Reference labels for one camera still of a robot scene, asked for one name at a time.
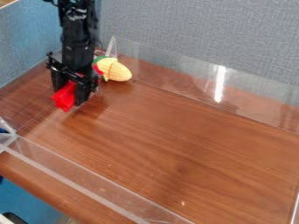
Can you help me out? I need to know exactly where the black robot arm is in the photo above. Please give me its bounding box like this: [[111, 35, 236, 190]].
[[43, 0, 99, 106]]

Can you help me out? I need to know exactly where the clear acrylic front barrier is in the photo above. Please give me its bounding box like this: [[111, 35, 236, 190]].
[[0, 117, 193, 224]]

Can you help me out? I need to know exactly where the red plastic block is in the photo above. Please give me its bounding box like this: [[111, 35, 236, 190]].
[[51, 70, 101, 112]]

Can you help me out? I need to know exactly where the yellow green toy corn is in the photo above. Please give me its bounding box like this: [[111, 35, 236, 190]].
[[92, 56, 132, 81]]

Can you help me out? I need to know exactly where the clear acrylic back barrier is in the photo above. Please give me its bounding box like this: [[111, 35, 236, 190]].
[[96, 36, 299, 135]]

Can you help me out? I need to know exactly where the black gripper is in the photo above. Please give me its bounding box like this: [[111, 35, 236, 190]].
[[45, 52, 99, 106]]

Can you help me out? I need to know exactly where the clear acrylic barrier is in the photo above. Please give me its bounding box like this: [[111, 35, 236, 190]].
[[0, 117, 193, 224], [288, 192, 299, 224], [96, 36, 299, 135]]

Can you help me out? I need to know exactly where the clear acrylic right barrier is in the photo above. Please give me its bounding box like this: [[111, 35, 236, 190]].
[[288, 192, 299, 224]]

